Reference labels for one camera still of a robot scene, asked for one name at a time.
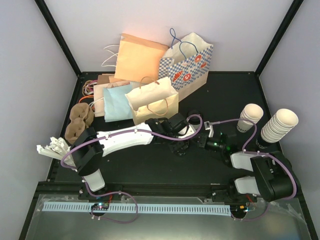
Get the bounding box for black coffee cup lid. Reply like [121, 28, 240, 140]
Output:
[187, 109, 203, 125]

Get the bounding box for beige kraft paper bag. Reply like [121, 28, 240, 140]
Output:
[125, 76, 179, 125]

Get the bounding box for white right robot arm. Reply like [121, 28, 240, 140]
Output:
[195, 131, 300, 202]

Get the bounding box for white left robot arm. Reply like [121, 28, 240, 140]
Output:
[62, 113, 196, 200]

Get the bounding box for short white cup stack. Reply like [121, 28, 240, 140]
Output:
[237, 103, 264, 133]

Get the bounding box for light blue paper bag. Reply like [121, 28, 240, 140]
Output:
[103, 84, 133, 123]

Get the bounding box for blue checkered paper bag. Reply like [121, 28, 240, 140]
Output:
[158, 28, 214, 101]

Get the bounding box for tall white cup stack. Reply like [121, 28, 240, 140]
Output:
[255, 108, 299, 150]

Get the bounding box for orange paper bag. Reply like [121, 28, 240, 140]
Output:
[114, 33, 169, 82]

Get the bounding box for flat brown paper bags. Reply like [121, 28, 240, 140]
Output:
[80, 73, 130, 117]

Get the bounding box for brown pulp carrier stack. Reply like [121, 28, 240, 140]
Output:
[64, 102, 95, 145]

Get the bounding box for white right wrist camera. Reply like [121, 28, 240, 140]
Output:
[203, 121, 214, 138]

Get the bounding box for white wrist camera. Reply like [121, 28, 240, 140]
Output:
[203, 121, 214, 138]
[177, 125, 196, 139]

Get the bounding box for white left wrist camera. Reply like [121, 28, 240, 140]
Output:
[177, 125, 196, 139]

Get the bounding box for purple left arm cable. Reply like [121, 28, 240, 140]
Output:
[59, 114, 204, 224]

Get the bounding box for light blue cable duct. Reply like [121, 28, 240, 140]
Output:
[42, 202, 231, 217]

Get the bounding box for black frame post right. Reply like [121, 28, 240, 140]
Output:
[254, 0, 304, 77]

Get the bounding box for black frame post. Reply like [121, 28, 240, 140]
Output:
[34, 0, 82, 77]
[254, 0, 304, 77]

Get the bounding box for black frame post left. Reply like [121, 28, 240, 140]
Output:
[34, 0, 82, 77]

